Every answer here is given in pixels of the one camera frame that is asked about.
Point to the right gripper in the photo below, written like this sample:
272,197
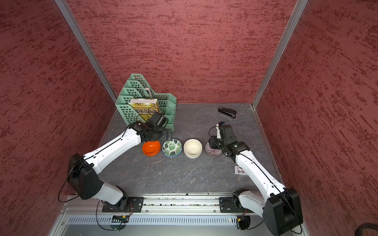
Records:
213,141

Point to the purple striped bowl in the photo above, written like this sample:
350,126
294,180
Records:
212,152

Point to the orange bowl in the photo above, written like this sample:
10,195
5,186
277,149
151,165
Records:
151,148

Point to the large green leaf bowl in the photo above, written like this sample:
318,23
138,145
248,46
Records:
172,148

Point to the cream bowl front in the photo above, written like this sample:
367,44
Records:
192,148

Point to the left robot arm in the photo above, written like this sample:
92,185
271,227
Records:
83,170

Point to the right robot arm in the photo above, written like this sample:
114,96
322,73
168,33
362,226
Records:
278,206

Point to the yellow book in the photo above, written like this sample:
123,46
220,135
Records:
145,107

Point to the black stapler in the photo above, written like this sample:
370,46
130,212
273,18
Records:
228,112

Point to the white printed card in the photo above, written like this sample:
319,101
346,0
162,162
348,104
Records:
239,171

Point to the mint green file organizer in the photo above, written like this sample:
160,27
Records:
137,86

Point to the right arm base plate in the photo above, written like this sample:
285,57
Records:
227,205

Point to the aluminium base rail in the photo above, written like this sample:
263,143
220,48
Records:
182,204

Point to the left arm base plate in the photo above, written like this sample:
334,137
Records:
133,204

